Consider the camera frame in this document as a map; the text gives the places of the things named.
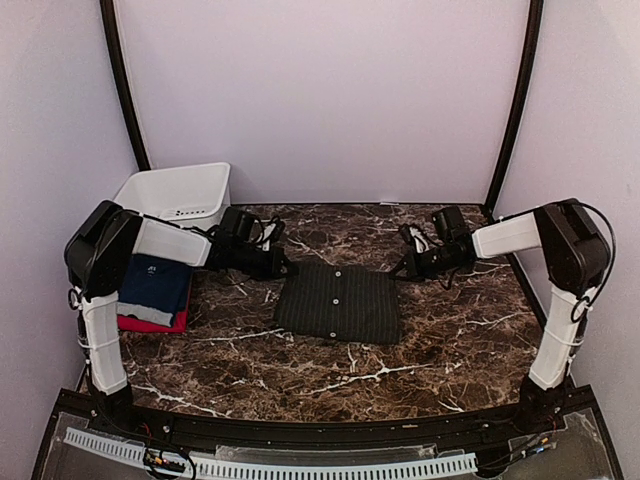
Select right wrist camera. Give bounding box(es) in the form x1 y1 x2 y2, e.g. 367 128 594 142
399 224 437 254

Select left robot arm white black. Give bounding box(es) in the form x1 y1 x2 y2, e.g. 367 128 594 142
64 200 299 396

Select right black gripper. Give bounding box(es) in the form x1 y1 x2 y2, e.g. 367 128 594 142
391 243 463 282

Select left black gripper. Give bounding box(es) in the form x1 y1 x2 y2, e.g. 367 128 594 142
231 241 296 280

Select black frame post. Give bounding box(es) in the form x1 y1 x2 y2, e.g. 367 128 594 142
99 0 151 171
482 0 544 218

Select white plastic bin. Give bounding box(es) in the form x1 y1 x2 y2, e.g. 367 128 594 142
114 162 231 230

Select left black frame post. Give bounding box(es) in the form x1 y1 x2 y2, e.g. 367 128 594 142
99 0 151 171

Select black curved front rail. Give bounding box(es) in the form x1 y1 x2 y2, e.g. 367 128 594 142
54 389 596 469

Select black clothes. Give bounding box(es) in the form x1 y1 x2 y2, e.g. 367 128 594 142
274 262 401 345

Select navy blue t-shirt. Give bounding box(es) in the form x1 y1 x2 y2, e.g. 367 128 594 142
117 254 193 326

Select white slotted cable duct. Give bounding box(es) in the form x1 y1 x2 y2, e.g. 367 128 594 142
63 427 478 479

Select folded red t-shirt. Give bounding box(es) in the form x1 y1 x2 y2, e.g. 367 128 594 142
117 309 188 334

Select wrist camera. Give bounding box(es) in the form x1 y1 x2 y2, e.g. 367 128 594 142
254 216 285 251
399 224 437 254

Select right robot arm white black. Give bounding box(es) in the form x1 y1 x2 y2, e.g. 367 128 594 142
388 198 617 391

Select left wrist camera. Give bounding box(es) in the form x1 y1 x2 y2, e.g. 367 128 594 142
254 216 285 251

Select right black frame post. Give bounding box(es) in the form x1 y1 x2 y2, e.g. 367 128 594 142
482 0 544 218

